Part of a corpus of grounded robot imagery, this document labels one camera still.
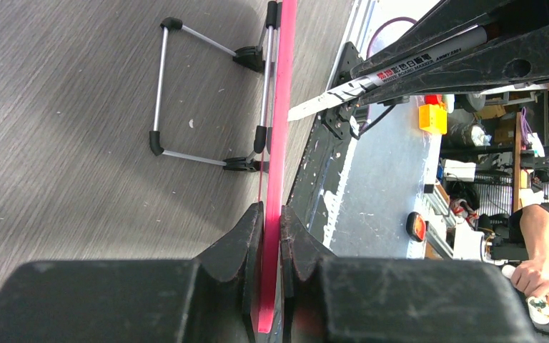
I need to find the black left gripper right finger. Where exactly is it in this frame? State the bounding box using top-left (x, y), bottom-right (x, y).
top-left (281, 207), bottom-right (536, 342)

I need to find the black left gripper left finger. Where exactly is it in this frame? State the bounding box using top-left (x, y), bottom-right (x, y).
top-left (0, 203), bottom-right (264, 342)

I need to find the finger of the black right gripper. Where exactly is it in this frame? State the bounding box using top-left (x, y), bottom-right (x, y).
top-left (351, 1), bottom-right (545, 79)
top-left (358, 25), bottom-right (549, 105)

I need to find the white whiteboard marker pen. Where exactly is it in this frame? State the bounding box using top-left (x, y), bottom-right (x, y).
top-left (287, 26), bottom-right (488, 121)

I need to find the bystander forearm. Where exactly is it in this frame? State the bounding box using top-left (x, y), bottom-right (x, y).
top-left (520, 204), bottom-right (549, 267)

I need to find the pink-framed whiteboard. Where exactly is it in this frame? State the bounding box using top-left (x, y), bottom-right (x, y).
top-left (257, 1), bottom-right (297, 334)

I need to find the bystander hand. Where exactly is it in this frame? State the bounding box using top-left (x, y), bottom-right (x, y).
top-left (510, 259), bottom-right (549, 297)

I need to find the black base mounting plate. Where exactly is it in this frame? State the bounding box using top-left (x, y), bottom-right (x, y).
top-left (286, 41), bottom-right (370, 238)

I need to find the yellow plastic box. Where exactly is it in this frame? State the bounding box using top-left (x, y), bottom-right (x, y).
top-left (418, 104), bottom-right (447, 135)

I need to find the red black emergency button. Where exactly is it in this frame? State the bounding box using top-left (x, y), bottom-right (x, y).
top-left (406, 212), bottom-right (428, 242)

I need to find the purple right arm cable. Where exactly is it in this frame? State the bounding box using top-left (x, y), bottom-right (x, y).
top-left (364, 16), bottom-right (420, 60)

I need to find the aluminium frame rail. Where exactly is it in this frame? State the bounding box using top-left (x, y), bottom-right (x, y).
top-left (326, 0), bottom-right (376, 89)

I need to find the wire whiteboard stand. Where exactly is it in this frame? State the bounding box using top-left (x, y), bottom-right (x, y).
top-left (148, 1), bottom-right (280, 173)

